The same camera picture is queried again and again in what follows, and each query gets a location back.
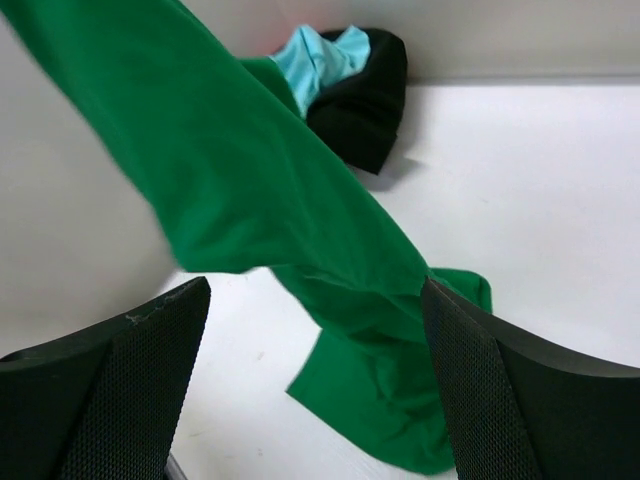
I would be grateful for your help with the light blue t shirt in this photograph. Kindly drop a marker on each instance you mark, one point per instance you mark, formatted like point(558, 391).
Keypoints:
point(311, 63)

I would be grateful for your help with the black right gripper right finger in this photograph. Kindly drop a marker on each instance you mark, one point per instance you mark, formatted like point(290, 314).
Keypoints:
point(518, 406)

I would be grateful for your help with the green t shirt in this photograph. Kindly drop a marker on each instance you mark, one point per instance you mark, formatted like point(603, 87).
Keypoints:
point(238, 181)

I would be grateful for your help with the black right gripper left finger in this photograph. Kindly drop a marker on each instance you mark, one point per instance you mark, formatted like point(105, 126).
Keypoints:
point(104, 402)

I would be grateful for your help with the black t shirt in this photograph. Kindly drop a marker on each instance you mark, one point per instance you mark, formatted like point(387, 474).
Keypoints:
point(359, 117)

